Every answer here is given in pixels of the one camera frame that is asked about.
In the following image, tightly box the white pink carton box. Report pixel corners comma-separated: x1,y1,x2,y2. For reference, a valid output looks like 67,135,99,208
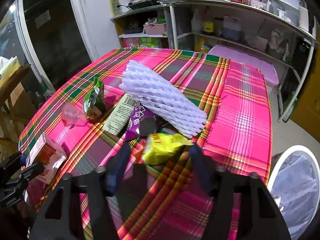
26,133,67,184

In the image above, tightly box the yellow snack wrapper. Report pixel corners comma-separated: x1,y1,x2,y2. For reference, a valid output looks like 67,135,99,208
142,133,193,165

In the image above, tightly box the white round trash bin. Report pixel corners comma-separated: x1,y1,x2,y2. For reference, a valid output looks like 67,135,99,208
267,145,319,239

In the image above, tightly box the green snack bag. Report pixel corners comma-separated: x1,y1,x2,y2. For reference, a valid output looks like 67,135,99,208
83,77,106,121

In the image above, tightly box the white green paper box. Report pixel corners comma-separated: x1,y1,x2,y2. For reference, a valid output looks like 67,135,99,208
103,94,137,136

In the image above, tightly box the purple snack wrapper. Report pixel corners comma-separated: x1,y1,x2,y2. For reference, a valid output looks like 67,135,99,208
124,102,157,141

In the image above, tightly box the white foam fruit net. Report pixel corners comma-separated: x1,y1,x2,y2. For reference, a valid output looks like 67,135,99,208
119,60,207,139

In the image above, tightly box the pink lidded storage box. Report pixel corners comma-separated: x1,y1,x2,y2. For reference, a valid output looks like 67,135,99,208
208,44,279,86

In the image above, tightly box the pink plaid tablecloth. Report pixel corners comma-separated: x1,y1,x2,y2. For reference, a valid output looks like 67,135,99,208
19,48,272,239

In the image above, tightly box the white metal shelf rack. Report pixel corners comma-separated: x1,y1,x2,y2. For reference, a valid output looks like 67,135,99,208
160,0,319,122

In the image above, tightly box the blue plastic jug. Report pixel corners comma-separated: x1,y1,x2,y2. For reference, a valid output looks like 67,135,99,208
222,15,241,41

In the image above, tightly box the yellow power strip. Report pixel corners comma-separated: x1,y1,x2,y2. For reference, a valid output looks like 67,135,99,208
110,0,122,17

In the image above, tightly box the wooden low shelf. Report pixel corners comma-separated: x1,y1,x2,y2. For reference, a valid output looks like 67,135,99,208
111,5,174,49

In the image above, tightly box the pink plastic basket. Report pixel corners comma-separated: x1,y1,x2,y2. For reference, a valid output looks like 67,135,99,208
144,23,167,35

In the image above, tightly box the yellow oil bottle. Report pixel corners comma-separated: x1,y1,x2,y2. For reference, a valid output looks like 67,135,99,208
202,5,214,35

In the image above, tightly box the clear plastic container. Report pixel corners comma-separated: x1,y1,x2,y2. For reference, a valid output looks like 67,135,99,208
268,0,299,26

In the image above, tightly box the white electric kettle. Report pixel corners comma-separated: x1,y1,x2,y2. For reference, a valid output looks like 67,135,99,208
299,0,309,31

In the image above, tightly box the black induction cooker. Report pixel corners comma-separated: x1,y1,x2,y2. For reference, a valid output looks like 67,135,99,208
127,0,163,10

